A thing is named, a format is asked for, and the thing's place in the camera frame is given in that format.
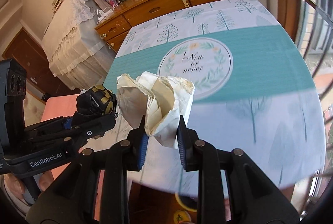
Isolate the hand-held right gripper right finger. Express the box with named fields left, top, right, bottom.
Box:
left=176, top=115, right=299, bottom=224

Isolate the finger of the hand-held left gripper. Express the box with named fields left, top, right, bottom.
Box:
left=34, top=115, right=117, bottom=148
left=25, top=115, right=76, bottom=136

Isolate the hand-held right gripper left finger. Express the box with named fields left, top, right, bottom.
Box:
left=26, top=115, right=150, bottom=224

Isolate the black and gold wrapper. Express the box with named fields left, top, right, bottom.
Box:
left=76, top=85, right=117, bottom=120

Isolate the white paper bag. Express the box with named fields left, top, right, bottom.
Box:
left=116, top=71, right=195, bottom=149

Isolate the dark bin with yellow rim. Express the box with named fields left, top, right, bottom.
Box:
left=175, top=191, right=198, bottom=212

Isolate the wooden door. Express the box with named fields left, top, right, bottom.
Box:
left=2, top=27, right=52, bottom=99

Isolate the yellow slipper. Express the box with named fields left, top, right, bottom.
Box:
left=174, top=210, right=191, bottom=224

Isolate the lace covered furniture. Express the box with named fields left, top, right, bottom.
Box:
left=42, top=0, right=116, bottom=90

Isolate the white power strip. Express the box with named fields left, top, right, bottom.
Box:
left=97, top=6, right=113, bottom=21

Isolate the wooden dresser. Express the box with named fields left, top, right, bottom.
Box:
left=94, top=0, right=241, bottom=54

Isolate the window grille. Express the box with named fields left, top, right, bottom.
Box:
left=294, top=0, right=333, bottom=188

